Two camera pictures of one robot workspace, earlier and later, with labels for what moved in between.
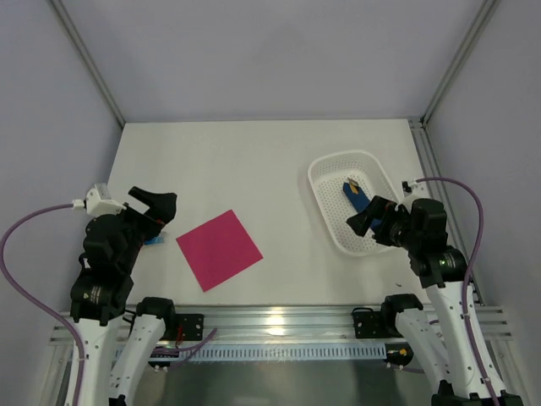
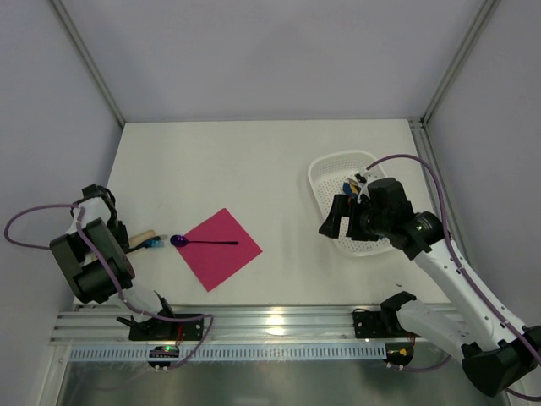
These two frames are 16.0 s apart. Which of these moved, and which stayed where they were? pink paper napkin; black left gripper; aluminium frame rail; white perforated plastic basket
Moved: black left gripper
Stayed: white perforated plastic basket; aluminium frame rail; pink paper napkin
